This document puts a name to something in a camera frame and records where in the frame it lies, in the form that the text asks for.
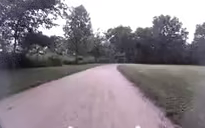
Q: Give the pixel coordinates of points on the grey asphalt path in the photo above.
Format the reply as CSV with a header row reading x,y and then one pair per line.
x,y
96,100

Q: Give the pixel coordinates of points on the tall slender tree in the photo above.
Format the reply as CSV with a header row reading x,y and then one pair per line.
x,y
77,30

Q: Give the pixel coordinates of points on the pale green bushes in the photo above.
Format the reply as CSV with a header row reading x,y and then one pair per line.
x,y
40,56

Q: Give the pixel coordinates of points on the open grass lawn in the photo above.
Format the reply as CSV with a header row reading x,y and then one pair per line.
x,y
176,86

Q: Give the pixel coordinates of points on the dense wood of trees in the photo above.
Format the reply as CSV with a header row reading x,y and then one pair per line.
x,y
156,46

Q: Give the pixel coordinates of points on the robot's own part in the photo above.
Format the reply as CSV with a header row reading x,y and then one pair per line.
x,y
137,126

